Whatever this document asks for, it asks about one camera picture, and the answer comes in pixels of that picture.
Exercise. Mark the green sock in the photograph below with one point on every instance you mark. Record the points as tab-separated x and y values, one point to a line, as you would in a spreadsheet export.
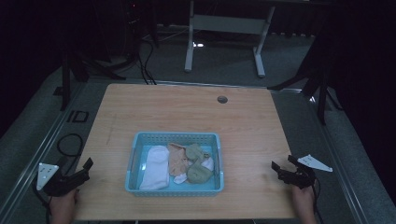
199	174
194	152

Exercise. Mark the blue plastic basket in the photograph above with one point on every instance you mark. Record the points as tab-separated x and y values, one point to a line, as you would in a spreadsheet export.
137	183

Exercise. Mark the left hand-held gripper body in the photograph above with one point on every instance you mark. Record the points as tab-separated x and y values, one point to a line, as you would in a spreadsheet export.
59	184

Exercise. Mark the white desk frame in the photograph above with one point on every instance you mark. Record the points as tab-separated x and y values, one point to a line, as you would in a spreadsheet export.
230	24

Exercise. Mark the large white sock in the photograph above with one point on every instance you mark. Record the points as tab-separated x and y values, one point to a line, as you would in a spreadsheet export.
155	168

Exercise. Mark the person's right hand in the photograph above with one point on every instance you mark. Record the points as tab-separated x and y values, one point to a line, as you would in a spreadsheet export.
303	199

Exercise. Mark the person's left hand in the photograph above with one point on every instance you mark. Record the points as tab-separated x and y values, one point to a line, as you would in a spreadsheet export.
63	203

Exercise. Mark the peach sock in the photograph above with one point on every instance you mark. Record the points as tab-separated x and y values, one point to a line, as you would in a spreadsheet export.
177	160

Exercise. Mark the black metal stand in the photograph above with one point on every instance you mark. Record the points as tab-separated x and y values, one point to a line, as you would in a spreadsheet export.
66	81
322	93

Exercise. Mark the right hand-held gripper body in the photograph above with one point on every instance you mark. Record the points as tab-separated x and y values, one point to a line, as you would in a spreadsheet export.
303	174

